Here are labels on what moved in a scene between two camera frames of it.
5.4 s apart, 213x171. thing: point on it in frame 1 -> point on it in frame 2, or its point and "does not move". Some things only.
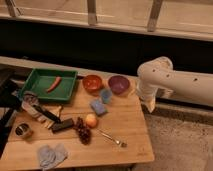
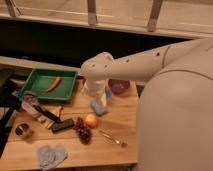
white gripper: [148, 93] -> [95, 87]
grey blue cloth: [50, 158] does not move
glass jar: [30, 101] does not move
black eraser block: [66, 124] does not move
